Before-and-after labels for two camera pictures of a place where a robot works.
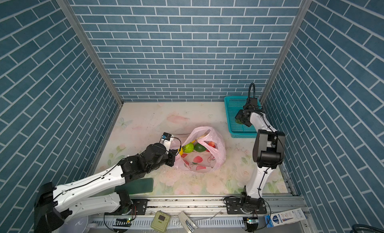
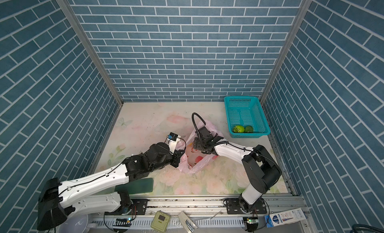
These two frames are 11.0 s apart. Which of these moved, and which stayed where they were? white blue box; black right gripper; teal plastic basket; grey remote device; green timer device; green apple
Moved: green apple; black right gripper
Stayed: white blue box; green timer device; teal plastic basket; grey remote device
